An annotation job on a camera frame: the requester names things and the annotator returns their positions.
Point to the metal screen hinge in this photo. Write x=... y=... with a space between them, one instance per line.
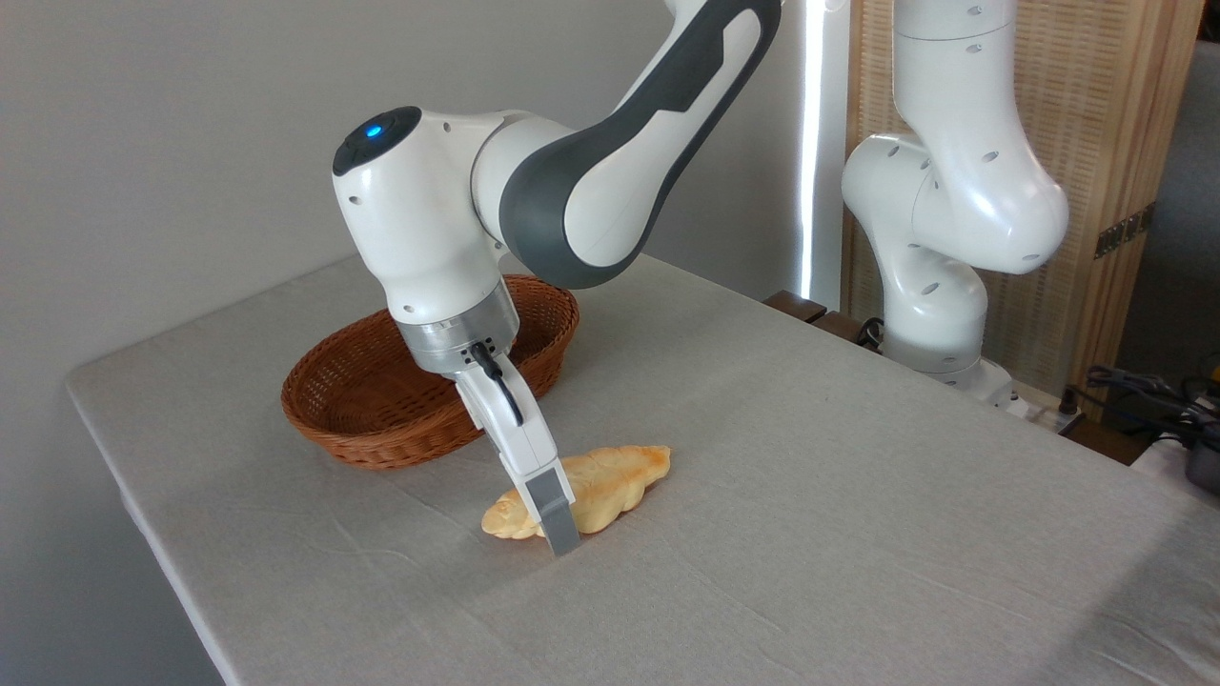
x=1125 y=232

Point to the brown wicker oval basket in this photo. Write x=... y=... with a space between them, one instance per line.
x=353 y=410

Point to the bamboo folding screen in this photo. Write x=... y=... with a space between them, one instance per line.
x=1106 y=124

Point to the grey tablecloth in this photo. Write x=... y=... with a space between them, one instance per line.
x=762 y=534

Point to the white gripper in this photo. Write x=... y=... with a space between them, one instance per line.
x=510 y=419

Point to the braided golden bread loaf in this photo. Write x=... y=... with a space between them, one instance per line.
x=615 y=481

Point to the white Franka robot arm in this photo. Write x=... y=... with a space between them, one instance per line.
x=429 y=219

